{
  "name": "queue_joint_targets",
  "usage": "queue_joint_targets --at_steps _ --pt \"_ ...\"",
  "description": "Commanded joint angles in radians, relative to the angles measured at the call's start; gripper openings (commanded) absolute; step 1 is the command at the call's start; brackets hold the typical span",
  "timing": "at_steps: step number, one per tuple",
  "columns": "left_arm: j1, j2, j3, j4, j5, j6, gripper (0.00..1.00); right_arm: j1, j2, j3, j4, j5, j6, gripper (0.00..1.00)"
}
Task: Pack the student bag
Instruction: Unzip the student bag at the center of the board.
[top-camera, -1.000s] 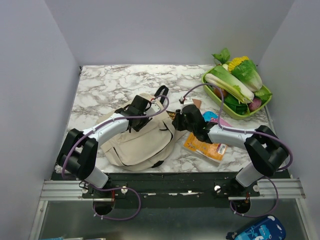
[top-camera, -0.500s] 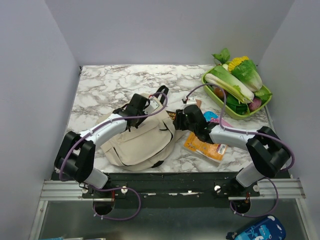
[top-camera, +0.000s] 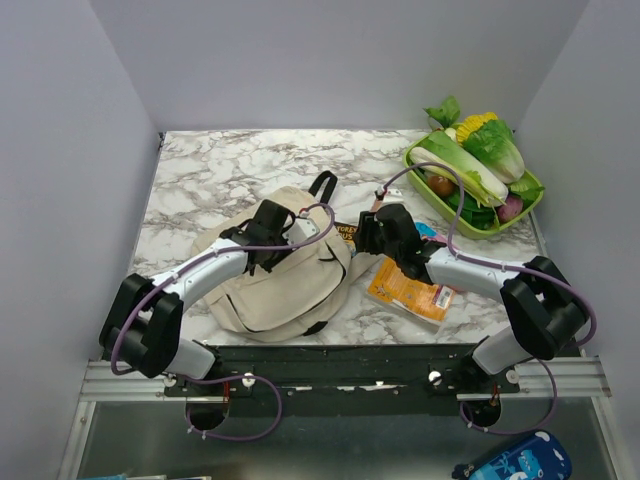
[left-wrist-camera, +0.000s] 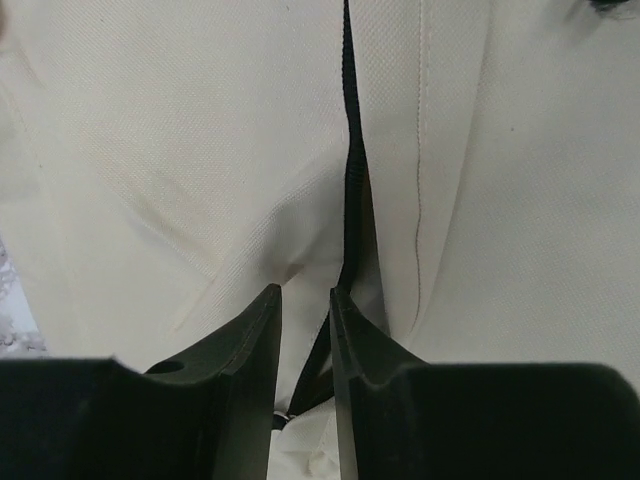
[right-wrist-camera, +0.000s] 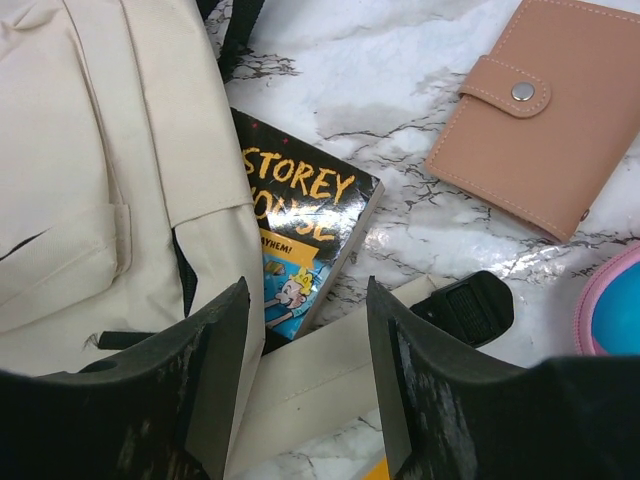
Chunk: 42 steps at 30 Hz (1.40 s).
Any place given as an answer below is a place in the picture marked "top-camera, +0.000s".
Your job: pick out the napa cabbage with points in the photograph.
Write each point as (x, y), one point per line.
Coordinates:
(438, 147)

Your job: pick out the cream canvas backpack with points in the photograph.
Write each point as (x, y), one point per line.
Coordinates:
(297, 298)

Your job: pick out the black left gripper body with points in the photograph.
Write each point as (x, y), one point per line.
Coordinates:
(275, 257)

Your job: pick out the blue shark pencil case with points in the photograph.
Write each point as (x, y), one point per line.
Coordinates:
(539, 455)

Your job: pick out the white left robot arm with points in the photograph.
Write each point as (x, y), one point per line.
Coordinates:
(142, 331)

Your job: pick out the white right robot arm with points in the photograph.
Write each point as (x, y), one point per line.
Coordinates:
(543, 310)

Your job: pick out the green lettuce head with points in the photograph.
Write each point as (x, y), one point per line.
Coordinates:
(493, 145)

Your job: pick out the green plastic vegetable tray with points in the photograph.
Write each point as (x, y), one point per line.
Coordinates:
(528, 188)

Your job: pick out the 169-Storey Treehouse book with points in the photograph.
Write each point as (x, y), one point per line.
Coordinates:
(347, 232)

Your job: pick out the yellow corn cob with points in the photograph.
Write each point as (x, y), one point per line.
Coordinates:
(471, 124)

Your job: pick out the pink blue pencil case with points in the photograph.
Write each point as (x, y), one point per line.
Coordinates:
(432, 235)

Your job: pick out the purple onion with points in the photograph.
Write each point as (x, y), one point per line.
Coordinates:
(511, 209)

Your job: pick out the yellow orange paperback book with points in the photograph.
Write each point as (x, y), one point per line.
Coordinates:
(422, 304)

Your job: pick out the brown mushroom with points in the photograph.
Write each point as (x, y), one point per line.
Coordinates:
(441, 186)

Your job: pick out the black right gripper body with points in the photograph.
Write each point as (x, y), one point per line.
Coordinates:
(375, 242)

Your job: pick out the green leaf sprig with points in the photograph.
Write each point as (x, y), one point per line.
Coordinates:
(446, 114)

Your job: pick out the dark green leafy vegetable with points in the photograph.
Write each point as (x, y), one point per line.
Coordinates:
(477, 216)

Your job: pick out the aluminium frame rail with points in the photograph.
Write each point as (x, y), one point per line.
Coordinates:
(566, 377)

